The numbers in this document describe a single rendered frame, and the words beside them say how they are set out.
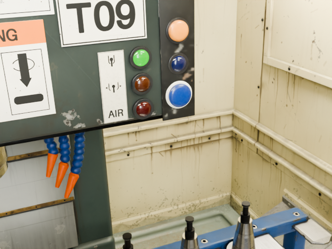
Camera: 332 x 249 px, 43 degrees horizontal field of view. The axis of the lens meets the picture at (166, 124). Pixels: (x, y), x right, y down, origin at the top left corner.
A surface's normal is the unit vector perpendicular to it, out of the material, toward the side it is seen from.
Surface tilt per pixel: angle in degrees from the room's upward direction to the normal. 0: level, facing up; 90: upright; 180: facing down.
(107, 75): 90
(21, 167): 92
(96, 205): 90
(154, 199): 90
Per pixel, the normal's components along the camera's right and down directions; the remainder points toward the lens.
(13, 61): 0.38, 0.34
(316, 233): -0.03, -0.92
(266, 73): -0.92, 0.17
